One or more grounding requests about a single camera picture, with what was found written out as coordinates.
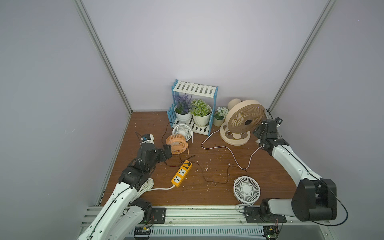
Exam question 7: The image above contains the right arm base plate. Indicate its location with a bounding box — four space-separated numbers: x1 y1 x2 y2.
242 206 287 224

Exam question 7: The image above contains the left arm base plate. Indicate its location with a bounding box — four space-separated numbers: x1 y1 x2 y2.
141 208 167 225

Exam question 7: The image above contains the small white fan by shelf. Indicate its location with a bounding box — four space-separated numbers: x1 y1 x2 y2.
172 124 193 142

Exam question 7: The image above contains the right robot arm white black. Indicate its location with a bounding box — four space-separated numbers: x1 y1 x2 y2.
253 118 341 225

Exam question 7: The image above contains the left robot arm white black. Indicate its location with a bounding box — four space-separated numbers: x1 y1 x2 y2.
78 142 172 240

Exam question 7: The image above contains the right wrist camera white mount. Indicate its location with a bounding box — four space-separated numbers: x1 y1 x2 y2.
274 117 283 125

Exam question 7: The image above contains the white beige fan cable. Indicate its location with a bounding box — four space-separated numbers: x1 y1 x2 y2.
200 129 262 171

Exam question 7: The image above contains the green plant white pot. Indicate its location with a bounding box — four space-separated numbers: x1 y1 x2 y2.
191 99 212 127

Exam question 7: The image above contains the blue white plant shelf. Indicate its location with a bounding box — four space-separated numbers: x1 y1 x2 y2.
167 80 219 136

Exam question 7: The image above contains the black front fan cable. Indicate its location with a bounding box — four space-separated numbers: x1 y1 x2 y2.
191 161 249 185

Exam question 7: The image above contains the white round fan front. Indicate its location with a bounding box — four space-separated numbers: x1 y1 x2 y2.
233 176 261 206

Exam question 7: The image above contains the beige raccoon desk fan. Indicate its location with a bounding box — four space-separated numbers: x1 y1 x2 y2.
220 99 265 146

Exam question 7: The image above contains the orange desk fan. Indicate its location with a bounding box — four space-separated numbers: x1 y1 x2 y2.
166 134 189 155

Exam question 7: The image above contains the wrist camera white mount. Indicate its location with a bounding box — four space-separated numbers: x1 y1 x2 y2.
141 134 154 145
274 117 283 125

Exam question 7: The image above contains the yellow power strip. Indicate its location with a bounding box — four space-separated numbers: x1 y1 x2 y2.
171 161 193 188

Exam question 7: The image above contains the black orange fan cable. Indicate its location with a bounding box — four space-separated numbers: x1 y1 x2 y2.
163 152 196 168

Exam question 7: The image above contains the lavender plant white pot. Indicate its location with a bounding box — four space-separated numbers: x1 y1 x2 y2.
173 94 192 122

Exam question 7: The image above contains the aluminium front rail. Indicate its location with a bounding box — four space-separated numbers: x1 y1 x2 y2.
80 204 331 226

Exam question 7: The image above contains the small white flower pot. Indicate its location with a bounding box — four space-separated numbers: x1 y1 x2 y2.
213 107 229 127

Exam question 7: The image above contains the black small white fan cable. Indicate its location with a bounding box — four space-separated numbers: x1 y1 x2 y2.
161 121 176 146

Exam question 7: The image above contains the white power strip cord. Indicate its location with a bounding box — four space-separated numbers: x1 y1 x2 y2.
131 177 176 200

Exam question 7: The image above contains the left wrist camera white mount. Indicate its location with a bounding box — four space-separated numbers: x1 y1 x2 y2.
141 134 154 145

